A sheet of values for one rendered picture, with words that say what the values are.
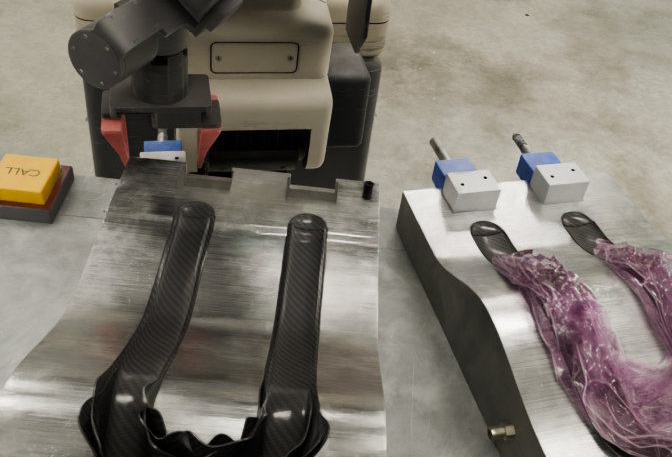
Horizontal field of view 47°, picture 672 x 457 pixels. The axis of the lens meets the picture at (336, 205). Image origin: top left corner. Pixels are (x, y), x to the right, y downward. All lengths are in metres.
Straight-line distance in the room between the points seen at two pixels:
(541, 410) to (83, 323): 0.37
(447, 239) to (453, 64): 2.14
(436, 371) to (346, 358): 0.15
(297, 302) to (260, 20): 0.50
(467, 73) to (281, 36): 1.85
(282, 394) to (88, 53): 0.35
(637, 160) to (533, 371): 2.03
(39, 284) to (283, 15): 0.50
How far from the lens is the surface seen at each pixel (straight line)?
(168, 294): 0.69
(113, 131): 0.82
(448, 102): 2.69
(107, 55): 0.71
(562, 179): 0.89
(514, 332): 0.68
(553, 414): 0.66
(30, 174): 0.90
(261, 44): 1.08
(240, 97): 1.09
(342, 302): 0.68
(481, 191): 0.84
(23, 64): 2.79
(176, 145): 0.92
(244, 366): 0.59
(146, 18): 0.73
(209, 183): 0.82
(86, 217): 0.89
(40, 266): 0.84
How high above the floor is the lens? 1.38
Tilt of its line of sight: 40 degrees down
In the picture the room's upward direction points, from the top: 7 degrees clockwise
